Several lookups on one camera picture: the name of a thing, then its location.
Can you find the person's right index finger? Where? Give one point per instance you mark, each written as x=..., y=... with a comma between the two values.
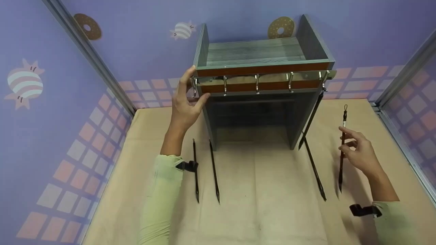
x=349, y=133

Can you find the black wrist band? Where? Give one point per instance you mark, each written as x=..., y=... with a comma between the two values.
x=365, y=210
x=188, y=166

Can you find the black calligraphy brush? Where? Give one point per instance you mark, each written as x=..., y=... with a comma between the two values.
x=315, y=170
x=341, y=173
x=196, y=180
x=311, y=119
x=214, y=173

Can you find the person's right forearm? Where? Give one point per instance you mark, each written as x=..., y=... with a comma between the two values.
x=391, y=211

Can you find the person's right thumb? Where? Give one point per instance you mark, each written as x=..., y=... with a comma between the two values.
x=347, y=146

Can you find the grey wooden shelf rack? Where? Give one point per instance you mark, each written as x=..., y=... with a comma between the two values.
x=253, y=51

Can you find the person's left forearm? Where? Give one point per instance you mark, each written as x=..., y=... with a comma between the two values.
x=160, y=190

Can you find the silver metal hook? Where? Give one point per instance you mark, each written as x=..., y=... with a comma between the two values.
x=257, y=83
x=194, y=86
x=290, y=81
x=224, y=85
x=323, y=79

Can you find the person's left index finger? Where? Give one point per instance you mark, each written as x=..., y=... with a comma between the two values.
x=186, y=80

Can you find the person's left thumb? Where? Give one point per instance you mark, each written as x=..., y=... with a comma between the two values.
x=201, y=102

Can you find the person's right hand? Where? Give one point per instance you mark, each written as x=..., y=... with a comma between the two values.
x=362, y=154

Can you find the person's left hand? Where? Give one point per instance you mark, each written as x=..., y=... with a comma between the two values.
x=182, y=109

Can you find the person's right fingers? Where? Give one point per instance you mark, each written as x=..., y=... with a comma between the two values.
x=346, y=156

